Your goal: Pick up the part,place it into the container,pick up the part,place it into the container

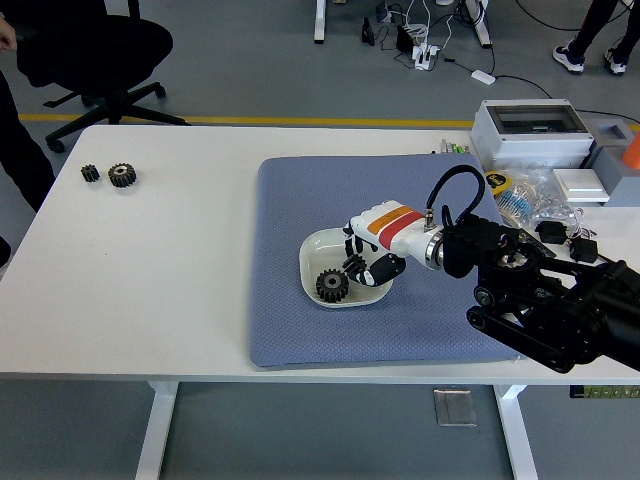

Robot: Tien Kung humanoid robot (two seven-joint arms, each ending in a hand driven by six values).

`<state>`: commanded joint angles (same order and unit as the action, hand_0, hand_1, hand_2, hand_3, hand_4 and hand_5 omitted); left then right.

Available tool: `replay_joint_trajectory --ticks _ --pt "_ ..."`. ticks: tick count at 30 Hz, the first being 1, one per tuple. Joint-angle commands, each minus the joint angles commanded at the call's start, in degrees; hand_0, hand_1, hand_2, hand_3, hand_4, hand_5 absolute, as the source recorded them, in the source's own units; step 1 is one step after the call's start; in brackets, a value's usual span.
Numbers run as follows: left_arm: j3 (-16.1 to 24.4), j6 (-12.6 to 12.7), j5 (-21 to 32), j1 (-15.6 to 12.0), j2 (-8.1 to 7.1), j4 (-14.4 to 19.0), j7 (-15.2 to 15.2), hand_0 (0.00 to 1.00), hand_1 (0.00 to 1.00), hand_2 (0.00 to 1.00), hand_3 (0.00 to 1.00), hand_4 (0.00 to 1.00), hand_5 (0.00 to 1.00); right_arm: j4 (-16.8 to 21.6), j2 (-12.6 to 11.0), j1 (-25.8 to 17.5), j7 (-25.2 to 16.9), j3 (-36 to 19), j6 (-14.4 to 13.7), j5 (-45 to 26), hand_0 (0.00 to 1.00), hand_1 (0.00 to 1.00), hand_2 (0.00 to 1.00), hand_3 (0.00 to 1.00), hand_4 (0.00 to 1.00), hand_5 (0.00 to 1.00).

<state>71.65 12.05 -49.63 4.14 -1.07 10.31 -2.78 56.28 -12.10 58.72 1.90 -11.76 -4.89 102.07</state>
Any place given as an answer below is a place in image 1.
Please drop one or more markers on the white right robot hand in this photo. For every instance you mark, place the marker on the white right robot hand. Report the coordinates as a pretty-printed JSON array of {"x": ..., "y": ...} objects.
[{"x": 395, "y": 225}]

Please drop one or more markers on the large black gear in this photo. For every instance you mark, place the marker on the large black gear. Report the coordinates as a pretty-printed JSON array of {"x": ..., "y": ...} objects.
[
  {"x": 122, "y": 176},
  {"x": 332, "y": 286}
]

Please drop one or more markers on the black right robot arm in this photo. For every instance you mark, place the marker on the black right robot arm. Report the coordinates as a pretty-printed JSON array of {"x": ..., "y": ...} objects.
[{"x": 550, "y": 300}]

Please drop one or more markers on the grey plastic box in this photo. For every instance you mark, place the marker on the grey plastic box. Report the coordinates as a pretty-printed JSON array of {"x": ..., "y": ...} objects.
[{"x": 615, "y": 165}]

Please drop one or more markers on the white square dish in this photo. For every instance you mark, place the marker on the white square dish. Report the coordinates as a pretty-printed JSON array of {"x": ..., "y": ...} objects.
[{"x": 325, "y": 250}]

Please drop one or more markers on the blue-grey woven mat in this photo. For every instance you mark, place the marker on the blue-grey woven mat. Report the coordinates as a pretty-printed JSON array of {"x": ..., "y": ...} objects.
[{"x": 310, "y": 200}]

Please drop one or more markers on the yellow tape measure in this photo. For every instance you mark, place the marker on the yellow tape measure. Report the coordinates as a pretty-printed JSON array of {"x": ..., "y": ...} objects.
[{"x": 497, "y": 180}]

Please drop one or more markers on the bag of blue resistors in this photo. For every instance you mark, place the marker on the bag of blue resistors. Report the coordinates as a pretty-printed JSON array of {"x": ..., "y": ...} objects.
[{"x": 515, "y": 205}]

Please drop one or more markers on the clear bag of parts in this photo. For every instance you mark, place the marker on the clear bag of parts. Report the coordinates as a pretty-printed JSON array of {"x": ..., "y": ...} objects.
[{"x": 547, "y": 200}]

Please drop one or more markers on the white power strip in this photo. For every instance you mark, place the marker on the white power strip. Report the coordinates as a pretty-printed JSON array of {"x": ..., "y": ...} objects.
[{"x": 424, "y": 56}]

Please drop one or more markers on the white power adapter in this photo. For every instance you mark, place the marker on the white power adapter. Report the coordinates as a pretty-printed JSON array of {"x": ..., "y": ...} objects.
[{"x": 482, "y": 76}]

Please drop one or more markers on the black power brick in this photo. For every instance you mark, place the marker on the black power brick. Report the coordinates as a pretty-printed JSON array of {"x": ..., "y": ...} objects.
[{"x": 404, "y": 37}]

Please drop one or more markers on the metal floor plate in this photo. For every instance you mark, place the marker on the metal floor plate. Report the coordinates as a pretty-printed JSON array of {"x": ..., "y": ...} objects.
[{"x": 455, "y": 407}]

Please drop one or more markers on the white desk leg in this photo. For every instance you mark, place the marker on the white desk leg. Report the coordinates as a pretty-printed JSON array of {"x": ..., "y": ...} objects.
[
  {"x": 480, "y": 25},
  {"x": 320, "y": 20}
]

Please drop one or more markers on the white table leg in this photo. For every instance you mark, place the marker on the white table leg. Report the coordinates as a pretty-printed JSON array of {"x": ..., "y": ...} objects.
[
  {"x": 517, "y": 435},
  {"x": 157, "y": 430}
]

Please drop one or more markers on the orange object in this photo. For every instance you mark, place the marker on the orange object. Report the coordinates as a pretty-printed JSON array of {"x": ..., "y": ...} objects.
[{"x": 632, "y": 152}]

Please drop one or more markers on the black desk control panel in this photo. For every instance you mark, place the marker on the black desk control panel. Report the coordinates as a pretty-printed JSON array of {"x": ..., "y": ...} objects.
[{"x": 605, "y": 392}]

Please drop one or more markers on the person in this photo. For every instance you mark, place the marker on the person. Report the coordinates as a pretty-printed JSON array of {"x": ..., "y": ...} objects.
[
  {"x": 20, "y": 150},
  {"x": 590, "y": 25}
]

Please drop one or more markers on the black office chair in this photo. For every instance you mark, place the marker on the black office chair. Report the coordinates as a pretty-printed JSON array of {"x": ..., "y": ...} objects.
[{"x": 100, "y": 45}]

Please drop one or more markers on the grey electrical enclosure box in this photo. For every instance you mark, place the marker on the grey electrical enclosure box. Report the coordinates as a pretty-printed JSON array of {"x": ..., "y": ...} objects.
[{"x": 525, "y": 142}]

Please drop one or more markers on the white switch plate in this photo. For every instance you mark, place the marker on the white switch plate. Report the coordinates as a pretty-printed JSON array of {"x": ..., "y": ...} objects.
[{"x": 580, "y": 184}]

